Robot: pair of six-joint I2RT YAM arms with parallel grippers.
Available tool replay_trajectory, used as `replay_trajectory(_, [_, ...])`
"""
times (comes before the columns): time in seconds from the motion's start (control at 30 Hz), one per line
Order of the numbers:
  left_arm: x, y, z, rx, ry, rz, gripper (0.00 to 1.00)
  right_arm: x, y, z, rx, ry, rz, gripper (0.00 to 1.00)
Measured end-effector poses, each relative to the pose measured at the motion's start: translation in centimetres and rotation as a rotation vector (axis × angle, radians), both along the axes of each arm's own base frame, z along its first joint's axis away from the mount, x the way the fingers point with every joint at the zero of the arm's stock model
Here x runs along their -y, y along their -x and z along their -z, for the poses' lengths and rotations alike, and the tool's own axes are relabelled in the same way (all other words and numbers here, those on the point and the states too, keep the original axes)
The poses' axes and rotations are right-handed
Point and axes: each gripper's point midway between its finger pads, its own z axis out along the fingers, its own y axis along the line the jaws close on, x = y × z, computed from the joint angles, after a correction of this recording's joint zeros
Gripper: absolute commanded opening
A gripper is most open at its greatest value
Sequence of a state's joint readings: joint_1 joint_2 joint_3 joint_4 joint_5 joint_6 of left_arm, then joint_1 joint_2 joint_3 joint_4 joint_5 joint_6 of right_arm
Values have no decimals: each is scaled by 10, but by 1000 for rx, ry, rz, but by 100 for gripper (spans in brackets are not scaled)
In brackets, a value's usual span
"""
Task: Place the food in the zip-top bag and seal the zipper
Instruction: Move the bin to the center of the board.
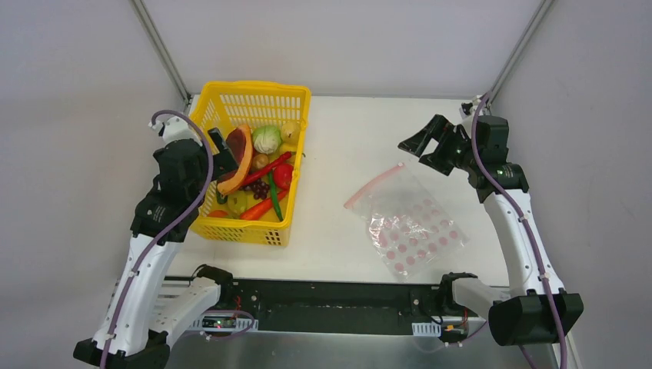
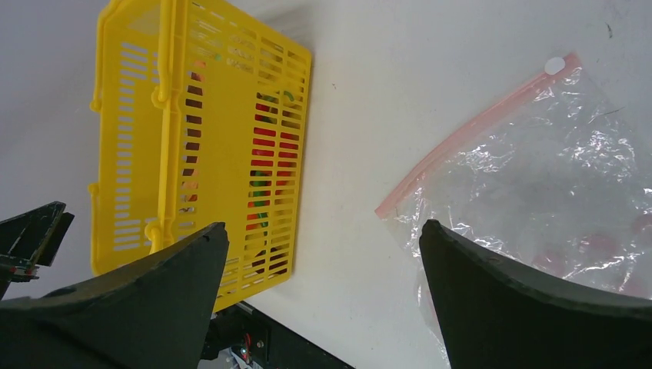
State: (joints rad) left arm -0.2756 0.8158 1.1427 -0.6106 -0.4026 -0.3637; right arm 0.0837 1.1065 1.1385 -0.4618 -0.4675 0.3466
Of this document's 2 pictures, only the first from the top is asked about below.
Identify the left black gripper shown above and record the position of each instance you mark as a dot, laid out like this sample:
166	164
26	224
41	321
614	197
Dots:
214	157

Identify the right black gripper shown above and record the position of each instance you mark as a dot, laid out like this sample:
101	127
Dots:
444	150

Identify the yellow plastic basket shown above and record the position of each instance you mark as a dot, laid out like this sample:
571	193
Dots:
225	106

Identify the clear pink-dotted zip bag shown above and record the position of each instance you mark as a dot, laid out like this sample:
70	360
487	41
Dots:
407	226

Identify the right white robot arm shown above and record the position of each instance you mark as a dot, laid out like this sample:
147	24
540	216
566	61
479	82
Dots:
537	309

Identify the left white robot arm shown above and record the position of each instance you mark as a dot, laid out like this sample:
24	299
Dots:
131	334

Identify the red chili pepper toy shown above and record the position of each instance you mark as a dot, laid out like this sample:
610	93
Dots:
262	172

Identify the yellow-green pepper toy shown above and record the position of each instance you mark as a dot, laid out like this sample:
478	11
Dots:
237	203

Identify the purple grapes toy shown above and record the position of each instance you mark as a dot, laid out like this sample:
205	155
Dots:
260	189

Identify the green bean toy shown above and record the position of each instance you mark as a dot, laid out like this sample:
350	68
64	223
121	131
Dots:
275	197

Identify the green cabbage toy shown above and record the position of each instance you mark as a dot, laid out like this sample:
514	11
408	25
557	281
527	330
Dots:
267	139

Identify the red tomato toy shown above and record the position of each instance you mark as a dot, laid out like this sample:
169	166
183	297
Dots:
282	176

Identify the orange carrot toy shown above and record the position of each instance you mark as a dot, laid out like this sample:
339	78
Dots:
256	212

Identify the yellow pear toy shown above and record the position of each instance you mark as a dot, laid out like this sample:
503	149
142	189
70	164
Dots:
290	132

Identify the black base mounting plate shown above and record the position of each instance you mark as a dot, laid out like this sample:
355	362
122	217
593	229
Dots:
340	307

